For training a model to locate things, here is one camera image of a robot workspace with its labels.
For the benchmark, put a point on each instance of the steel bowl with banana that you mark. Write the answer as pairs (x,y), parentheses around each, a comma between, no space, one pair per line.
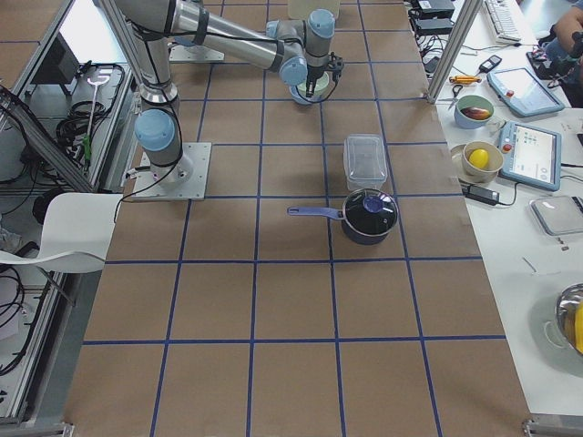
(564,331)

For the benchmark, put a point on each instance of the teach pendant tablet far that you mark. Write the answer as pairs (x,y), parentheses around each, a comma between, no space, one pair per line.
(523,93)

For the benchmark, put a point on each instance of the clear plastic lidded container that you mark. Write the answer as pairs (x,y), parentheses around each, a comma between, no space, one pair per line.
(364,161)

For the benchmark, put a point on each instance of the black power adapter brick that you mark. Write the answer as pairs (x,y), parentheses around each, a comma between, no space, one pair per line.
(480,194)

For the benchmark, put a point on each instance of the white chair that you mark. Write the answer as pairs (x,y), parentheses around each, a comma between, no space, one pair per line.
(76,234)

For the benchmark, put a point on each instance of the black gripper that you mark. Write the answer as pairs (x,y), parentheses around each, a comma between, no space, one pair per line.
(313,73)

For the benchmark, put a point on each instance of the light blue bowl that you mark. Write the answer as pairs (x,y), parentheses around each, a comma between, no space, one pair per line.
(298,94)

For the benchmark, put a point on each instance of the blue bowl with fruit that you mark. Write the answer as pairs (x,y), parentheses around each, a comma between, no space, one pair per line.
(473,112)

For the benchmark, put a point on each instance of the orange handled tool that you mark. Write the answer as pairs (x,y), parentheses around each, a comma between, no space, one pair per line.
(464,80)

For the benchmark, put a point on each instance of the teach pendant tablet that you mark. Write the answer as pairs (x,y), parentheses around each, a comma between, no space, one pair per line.
(523,93)
(531,155)

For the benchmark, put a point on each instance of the teach pendant tablet near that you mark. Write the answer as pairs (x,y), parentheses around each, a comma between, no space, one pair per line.
(531,155)

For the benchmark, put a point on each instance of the beige bowl with lemon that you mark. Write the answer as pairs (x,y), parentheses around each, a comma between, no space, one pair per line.
(477,161)

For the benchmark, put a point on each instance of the black scissors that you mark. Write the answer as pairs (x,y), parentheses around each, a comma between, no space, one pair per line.
(456,90)

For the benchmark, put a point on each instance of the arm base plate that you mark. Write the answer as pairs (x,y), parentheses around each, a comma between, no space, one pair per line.
(194,54)
(187,180)

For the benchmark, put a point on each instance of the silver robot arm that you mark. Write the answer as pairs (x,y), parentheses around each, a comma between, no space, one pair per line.
(299,51)

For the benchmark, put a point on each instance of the aluminium frame post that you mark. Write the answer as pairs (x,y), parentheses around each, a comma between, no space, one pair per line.
(463,23)

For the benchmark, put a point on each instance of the dark blue saucepan with lid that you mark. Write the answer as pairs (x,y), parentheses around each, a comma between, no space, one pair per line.
(367,217)

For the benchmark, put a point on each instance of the white keyboard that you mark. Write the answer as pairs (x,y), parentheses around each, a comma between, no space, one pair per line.
(501,22)

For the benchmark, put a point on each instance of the light green bowl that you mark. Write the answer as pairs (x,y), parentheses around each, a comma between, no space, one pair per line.
(321,86)

